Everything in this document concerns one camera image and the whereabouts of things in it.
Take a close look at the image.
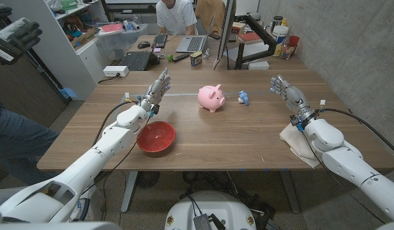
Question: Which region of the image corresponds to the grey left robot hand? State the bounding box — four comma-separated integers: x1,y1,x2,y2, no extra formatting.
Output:
139,67,171,113

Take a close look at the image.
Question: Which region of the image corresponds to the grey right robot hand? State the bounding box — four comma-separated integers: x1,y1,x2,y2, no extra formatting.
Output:
269,75,317,129

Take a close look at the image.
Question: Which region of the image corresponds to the beige cheesecloth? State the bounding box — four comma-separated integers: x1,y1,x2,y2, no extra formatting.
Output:
278,123,322,169

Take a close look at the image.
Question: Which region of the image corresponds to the red bowl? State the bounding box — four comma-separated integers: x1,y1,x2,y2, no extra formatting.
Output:
136,121,176,153

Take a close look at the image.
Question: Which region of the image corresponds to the pink piggy bank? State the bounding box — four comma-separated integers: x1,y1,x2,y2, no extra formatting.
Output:
197,84,226,113

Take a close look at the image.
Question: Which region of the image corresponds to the black keyboard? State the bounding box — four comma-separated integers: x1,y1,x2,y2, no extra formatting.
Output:
151,33,169,49
119,50,161,72

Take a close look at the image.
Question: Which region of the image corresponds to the black remote control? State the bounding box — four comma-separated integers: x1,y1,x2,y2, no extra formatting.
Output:
172,52,192,63

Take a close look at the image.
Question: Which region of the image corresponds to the white power strip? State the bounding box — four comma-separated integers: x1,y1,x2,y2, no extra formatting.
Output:
103,65,130,78

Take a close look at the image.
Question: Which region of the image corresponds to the glass jar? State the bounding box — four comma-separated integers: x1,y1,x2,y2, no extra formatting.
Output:
280,43,295,60

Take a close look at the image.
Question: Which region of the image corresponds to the flat white box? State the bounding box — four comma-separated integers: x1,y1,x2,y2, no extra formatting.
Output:
247,60,270,71

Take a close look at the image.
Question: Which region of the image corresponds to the yellow black box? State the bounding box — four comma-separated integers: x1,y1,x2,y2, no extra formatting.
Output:
190,50,203,67

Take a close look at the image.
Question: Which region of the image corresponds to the silver laptop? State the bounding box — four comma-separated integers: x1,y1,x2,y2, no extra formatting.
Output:
175,14,216,54

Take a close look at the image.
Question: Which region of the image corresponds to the clear plastic bin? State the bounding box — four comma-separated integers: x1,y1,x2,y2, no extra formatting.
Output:
95,24,149,61

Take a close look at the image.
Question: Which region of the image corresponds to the white plastic tub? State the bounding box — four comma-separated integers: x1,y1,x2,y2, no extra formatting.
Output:
271,25,289,58

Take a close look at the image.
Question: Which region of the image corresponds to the red book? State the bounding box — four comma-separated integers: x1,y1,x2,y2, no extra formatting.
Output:
236,31,264,45

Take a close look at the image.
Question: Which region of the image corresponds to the pink folder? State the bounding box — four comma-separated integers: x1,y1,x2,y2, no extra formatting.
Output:
100,22,124,33

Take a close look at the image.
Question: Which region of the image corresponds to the person in white t-shirt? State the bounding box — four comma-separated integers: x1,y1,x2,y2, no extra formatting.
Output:
155,0,199,36

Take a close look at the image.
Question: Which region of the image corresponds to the black-lidded jar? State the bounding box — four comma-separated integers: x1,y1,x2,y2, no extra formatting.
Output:
271,15,284,33

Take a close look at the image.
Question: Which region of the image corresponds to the cardboard box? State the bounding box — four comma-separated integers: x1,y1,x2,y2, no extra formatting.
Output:
70,27,98,49

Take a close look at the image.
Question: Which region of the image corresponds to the black round floor fan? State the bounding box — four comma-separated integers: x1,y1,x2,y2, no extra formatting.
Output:
135,171,161,189

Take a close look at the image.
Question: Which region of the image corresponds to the computer monitor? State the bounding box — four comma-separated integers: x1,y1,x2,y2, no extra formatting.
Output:
213,0,238,68

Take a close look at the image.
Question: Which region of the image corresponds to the grey table leg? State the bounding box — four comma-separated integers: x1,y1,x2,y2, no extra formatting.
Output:
120,171,139,213
278,171,301,214

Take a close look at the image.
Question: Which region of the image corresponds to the brown chair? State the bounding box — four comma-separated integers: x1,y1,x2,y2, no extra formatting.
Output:
195,0,226,36

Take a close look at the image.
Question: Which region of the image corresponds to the white shelf cabinet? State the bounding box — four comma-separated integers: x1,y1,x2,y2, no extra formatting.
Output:
0,0,110,102

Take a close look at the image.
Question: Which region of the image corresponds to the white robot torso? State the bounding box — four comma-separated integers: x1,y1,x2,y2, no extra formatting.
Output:
164,190,257,230

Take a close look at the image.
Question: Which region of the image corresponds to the person in blue jeans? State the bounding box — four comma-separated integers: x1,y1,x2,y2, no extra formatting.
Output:
0,97,60,189

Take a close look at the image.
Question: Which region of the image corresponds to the black and white glove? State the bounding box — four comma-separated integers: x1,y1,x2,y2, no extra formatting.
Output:
0,17,43,66

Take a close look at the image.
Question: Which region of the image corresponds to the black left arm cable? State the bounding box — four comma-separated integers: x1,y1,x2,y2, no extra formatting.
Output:
92,100,142,148

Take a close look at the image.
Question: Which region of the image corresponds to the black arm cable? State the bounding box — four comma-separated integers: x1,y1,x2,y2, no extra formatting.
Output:
92,100,142,148
316,107,394,158

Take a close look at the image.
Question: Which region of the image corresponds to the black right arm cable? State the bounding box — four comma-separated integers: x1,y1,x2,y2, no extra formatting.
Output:
316,107,394,158

